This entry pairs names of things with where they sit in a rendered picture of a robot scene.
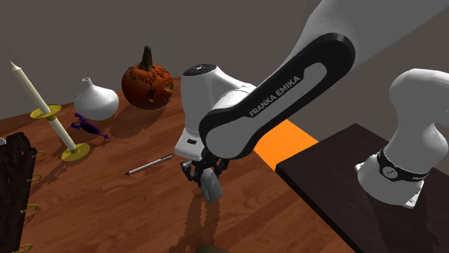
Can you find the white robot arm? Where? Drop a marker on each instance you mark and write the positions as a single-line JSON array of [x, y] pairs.
[[266, 105]]

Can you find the white bulbous vase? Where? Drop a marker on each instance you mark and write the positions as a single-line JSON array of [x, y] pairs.
[[96, 101]]

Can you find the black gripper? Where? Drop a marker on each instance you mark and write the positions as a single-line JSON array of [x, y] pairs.
[[210, 162]]

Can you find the dark robot stand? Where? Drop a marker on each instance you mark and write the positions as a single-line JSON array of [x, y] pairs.
[[326, 196]]

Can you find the purple toy figure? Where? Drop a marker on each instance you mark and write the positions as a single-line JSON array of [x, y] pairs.
[[89, 127]]

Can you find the orange carved pumpkin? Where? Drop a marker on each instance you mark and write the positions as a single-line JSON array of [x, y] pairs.
[[145, 87]]

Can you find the silver pen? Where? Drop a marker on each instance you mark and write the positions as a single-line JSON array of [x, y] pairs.
[[149, 164]]

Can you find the cream candle on yellow holder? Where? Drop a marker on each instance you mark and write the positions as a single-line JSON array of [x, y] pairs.
[[52, 117]]

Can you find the brown wooden table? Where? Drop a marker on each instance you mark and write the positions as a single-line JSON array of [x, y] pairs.
[[105, 210]]

